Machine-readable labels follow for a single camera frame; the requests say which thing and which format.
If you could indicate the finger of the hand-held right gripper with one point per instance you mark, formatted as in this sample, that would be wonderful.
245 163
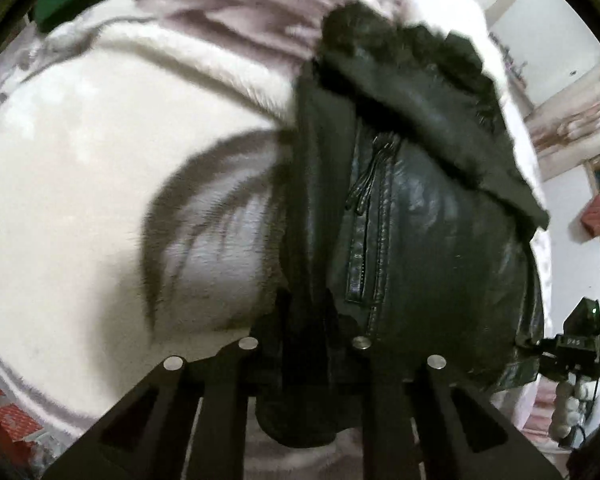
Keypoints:
529 346

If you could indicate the person's right hand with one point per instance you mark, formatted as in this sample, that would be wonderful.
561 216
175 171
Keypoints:
570 410

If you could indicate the red patterned box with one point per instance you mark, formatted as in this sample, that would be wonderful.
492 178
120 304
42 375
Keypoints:
5 425

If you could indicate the black leather jacket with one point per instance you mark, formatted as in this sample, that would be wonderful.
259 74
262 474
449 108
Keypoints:
430 220

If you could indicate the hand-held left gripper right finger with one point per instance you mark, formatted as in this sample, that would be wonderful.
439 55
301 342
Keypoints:
375 375

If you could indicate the pink wall painting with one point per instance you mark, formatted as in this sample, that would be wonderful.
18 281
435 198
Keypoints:
575 130

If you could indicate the white grey fluffy blanket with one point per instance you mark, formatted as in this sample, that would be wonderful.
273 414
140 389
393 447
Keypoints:
80 160

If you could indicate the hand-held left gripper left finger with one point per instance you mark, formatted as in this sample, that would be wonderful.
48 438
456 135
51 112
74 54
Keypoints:
252 360

